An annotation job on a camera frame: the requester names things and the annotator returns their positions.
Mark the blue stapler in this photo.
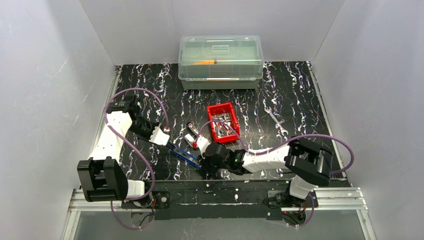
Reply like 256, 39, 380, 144
166, 141, 202, 169

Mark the black silver stapler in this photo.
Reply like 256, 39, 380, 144
187, 122, 200, 137

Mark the red plastic bin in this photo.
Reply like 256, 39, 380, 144
207, 102, 240, 144

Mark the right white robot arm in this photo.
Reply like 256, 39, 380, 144
196, 138, 333, 200

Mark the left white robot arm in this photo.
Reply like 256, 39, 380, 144
77, 94, 170, 202

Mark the pile of staple strips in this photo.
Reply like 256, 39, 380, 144
212, 112, 236, 138

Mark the silver open-end wrench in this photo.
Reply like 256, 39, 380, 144
264, 106, 289, 135

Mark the orange tool inside box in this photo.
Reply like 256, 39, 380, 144
193, 60, 217, 65

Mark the clear plastic storage box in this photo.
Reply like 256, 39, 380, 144
178, 35, 264, 90

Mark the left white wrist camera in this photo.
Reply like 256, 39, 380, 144
148, 126, 170, 146

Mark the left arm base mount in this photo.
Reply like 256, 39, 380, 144
132, 191, 171, 210

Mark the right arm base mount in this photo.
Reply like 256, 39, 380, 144
262, 189, 319, 213

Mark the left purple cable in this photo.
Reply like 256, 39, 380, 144
104, 87, 171, 231

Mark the purple cable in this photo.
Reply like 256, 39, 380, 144
104, 87, 171, 231
193, 119, 355, 229

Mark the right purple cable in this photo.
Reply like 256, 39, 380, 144
193, 119, 355, 229

